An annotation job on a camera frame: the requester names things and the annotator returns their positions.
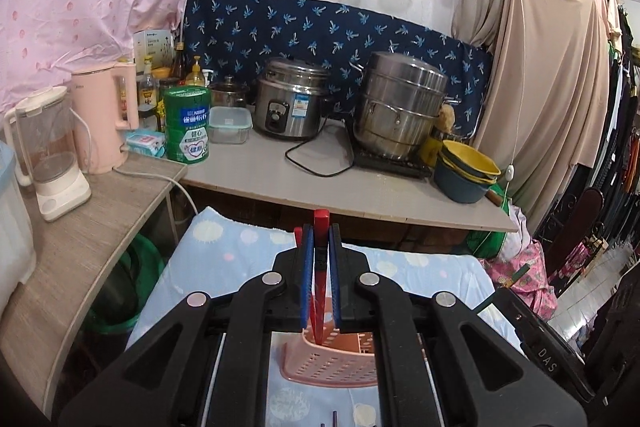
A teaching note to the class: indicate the glass food container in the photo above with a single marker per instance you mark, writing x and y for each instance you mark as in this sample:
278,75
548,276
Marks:
229,126

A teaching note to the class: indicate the red chopstick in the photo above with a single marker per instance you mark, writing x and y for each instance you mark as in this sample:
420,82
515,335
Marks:
298,237
320,232

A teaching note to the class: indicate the pink electric kettle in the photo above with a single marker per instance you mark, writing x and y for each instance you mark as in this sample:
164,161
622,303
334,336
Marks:
100,117

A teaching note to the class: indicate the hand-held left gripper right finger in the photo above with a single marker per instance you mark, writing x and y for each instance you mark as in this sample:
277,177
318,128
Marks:
334,279

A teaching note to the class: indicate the white container with blue lid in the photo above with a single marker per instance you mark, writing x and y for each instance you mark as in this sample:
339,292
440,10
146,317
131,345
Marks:
12,232

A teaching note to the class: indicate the steel rice cooker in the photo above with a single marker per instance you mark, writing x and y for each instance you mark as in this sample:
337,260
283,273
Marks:
292,99

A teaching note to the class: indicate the dark blue bowl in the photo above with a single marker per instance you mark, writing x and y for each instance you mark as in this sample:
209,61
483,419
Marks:
460,189

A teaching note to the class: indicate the dark wooden chair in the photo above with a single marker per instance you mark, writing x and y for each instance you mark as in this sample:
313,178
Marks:
585,212

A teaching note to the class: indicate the navy floral cloth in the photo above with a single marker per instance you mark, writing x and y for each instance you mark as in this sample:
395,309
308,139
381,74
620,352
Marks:
310,32

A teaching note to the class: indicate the light blue printed tablecloth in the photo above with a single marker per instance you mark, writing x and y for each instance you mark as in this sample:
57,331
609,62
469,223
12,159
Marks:
240,267

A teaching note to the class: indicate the white glass blender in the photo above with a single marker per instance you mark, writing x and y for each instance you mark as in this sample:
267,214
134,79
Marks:
47,147

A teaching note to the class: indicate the brown loofah sponge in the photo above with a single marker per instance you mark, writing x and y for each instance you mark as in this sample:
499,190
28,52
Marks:
446,117

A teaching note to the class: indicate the black induction cooker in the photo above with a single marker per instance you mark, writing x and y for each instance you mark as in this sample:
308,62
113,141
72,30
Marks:
390,167

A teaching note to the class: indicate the white carton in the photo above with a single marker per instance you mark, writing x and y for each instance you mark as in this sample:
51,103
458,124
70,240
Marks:
152,47

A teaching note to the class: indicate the pink perforated utensil holder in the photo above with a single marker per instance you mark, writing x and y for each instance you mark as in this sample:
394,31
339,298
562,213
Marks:
330,359

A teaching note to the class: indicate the green tin can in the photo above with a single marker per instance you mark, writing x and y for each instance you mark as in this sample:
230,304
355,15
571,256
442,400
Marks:
187,127

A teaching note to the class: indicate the hanging clothes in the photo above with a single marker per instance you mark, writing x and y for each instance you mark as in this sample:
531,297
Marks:
615,107

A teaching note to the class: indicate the clear seasoning bottle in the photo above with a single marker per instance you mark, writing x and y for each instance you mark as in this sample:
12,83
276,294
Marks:
147,94

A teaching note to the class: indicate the wet wipes packet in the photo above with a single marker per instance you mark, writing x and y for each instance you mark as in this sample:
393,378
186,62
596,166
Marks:
145,144

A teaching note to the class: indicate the small pot with glass lid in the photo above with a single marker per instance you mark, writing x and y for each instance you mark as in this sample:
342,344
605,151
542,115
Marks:
229,93

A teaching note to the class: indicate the pink floral cloth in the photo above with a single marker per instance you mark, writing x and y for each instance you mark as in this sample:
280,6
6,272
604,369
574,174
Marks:
530,272

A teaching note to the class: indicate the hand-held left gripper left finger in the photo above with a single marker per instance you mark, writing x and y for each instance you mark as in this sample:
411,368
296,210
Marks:
306,279

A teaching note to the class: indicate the steel steamer pot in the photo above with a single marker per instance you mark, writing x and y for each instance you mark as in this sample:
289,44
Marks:
400,107

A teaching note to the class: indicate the beige curtain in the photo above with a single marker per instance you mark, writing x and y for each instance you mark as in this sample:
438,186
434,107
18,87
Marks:
545,72

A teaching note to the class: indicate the yellow pump bottle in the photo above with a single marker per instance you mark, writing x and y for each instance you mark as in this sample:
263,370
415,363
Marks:
195,74

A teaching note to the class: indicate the dark sauce bottle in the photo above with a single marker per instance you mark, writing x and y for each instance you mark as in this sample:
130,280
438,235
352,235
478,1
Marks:
177,62

